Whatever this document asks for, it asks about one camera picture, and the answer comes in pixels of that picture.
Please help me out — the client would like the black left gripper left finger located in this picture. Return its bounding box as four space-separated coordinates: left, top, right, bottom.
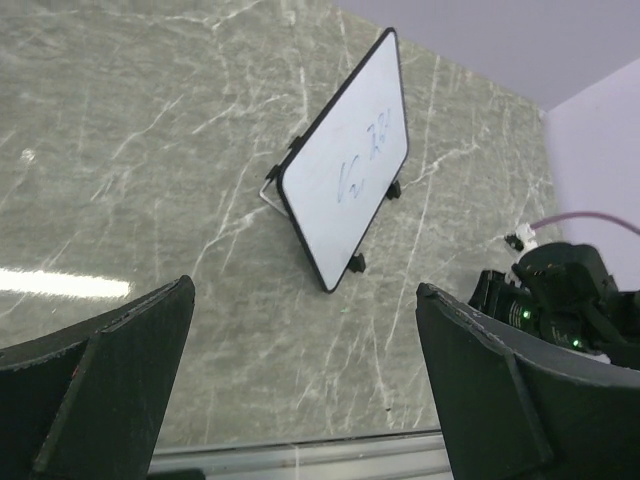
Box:
1 275 195 479

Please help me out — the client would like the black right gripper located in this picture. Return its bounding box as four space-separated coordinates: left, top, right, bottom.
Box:
469 242 639 370

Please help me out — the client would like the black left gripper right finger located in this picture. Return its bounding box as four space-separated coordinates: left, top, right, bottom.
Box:
416 283 639 479

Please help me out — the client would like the small white whiteboard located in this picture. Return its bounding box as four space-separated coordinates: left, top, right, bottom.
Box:
278 27 409 293

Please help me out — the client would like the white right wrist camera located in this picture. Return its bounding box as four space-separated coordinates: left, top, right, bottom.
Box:
504 223 539 255

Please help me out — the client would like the aluminium mounting rail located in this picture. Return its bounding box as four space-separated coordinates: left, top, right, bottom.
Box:
148 430 453 479

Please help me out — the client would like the metal wire whiteboard stand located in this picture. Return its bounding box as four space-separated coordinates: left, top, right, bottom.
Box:
258 136 402 273

